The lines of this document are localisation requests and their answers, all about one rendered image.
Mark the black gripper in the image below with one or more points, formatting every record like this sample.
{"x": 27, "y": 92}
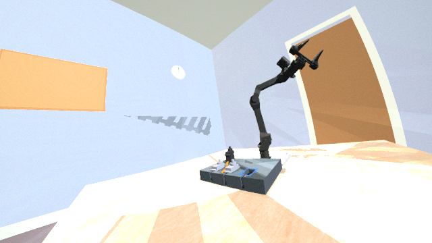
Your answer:
{"x": 294, "y": 50}

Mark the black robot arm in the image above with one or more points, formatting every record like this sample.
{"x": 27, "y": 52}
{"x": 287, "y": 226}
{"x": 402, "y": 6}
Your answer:
{"x": 287, "y": 71}

